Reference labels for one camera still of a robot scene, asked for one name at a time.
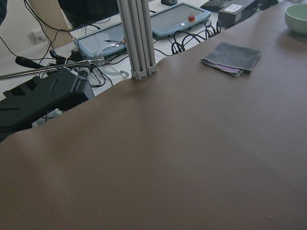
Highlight green bowl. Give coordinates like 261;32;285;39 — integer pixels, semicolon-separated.
284;3;307;35

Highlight blue teach pendant tablet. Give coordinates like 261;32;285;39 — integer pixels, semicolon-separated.
151;2;211;38

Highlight aluminium frame post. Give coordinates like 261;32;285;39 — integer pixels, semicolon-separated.
117;0;157;80

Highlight black plastic bracket part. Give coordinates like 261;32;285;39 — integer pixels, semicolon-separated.
0;69;94;141

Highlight grey folded cloth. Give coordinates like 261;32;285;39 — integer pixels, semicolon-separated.
201;42;261;77

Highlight black keyboard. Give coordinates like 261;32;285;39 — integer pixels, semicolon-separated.
201;0;230;12

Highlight black computer mouse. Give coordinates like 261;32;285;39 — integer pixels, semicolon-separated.
161;0;178;6

